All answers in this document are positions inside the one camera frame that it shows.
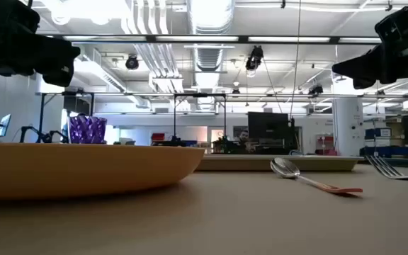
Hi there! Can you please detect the blue storage box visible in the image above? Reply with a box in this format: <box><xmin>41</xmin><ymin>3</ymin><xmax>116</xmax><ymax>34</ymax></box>
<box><xmin>365</xmin><ymin>127</ymin><xmax>392</xmax><ymax>140</ymax></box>

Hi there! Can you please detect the purple faceted cup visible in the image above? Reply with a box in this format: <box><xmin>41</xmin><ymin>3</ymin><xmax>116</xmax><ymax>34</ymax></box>
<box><xmin>68</xmin><ymin>115</ymin><xmax>108</xmax><ymax>145</ymax></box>

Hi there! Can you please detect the small tilted monitor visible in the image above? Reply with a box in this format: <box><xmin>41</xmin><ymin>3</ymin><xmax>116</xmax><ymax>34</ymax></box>
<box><xmin>0</xmin><ymin>113</ymin><xmax>12</xmax><ymax>138</ymax></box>

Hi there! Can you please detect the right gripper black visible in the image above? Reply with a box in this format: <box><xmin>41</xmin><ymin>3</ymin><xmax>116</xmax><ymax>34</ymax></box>
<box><xmin>332</xmin><ymin>2</ymin><xmax>408</xmax><ymax>84</ymax></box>

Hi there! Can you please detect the beige plastic tray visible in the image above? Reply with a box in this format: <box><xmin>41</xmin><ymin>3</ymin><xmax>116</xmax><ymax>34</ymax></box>
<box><xmin>195</xmin><ymin>154</ymin><xmax>364</xmax><ymax>173</ymax></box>

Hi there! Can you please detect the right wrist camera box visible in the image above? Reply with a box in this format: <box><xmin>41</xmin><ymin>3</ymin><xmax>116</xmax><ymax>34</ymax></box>
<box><xmin>352</xmin><ymin>75</ymin><xmax>378</xmax><ymax>90</ymax></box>

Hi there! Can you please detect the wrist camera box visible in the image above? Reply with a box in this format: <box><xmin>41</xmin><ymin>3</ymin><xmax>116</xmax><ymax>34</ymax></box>
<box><xmin>352</xmin><ymin>75</ymin><xmax>378</xmax><ymax>90</ymax></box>
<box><xmin>42</xmin><ymin>59</ymin><xmax>75</xmax><ymax>88</ymax></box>

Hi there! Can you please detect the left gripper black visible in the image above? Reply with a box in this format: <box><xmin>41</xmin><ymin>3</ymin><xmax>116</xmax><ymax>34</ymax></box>
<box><xmin>0</xmin><ymin>34</ymin><xmax>81</xmax><ymax>77</ymax></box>

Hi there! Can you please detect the silver ventilation duct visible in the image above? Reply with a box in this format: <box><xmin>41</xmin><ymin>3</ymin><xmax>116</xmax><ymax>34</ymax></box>
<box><xmin>188</xmin><ymin>0</ymin><xmax>235</xmax><ymax>111</ymax></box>

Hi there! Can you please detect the black metal workstation frame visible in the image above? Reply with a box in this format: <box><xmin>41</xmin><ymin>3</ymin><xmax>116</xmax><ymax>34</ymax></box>
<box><xmin>38</xmin><ymin>91</ymin><xmax>96</xmax><ymax>144</ymax></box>
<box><xmin>172</xmin><ymin>93</ymin><xmax>227</xmax><ymax>147</ymax></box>

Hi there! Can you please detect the orange plastic plate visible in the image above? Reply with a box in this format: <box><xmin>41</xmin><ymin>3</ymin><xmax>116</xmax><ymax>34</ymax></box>
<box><xmin>0</xmin><ymin>142</ymin><xmax>205</xmax><ymax>201</ymax></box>

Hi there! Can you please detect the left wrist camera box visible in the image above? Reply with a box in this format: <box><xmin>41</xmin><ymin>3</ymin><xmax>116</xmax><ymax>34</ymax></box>
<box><xmin>42</xmin><ymin>59</ymin><xmax>75</xmax><ymax>88</ymax></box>

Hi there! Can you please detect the person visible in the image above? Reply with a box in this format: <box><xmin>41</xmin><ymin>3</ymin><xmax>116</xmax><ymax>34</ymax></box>
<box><xmin>237</xmin><ymin>130</ymin><xmax>251</xmax><ymax>153</ymax></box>

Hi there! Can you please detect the black hanging camera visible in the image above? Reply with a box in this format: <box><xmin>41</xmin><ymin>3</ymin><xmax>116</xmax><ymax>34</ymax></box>
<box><xmin>245</xmin><ymin>45</ymin><xmax>264</xmax><ymax>72</ymax></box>

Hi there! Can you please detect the metal fork pink handle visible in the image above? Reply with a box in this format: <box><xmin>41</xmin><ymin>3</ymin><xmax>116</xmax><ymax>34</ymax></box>
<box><xmin>365</xmin><ymin>154</ymin><xmax>408</xmax><ymax>181</ymax></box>

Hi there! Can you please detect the red shelf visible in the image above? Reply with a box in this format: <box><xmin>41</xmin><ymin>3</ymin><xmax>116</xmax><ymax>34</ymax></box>
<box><xmin>315</xmin><ymin>134</ymin><xmax>336</xmax><ymax>156</ymax></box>

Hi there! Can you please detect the metal spoon pink handle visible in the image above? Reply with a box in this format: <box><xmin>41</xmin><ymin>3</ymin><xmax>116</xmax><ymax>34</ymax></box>
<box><xmin>270</xmin><ymin>157</ymin><xmax>363</xmax><ymax>195</ymax></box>

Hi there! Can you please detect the large black display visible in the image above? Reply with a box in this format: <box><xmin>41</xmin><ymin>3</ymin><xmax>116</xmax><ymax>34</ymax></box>
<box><xmin>247</xmin><ymin>111</ymin><xmax>290</xmax><ymax>147</ymax></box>

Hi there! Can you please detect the white round column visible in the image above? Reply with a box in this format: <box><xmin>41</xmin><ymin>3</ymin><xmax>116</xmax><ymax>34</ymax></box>
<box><xmin>332</xmin><ymin>97</ymin><xmax>365</xmax><ymax>157</ymax></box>

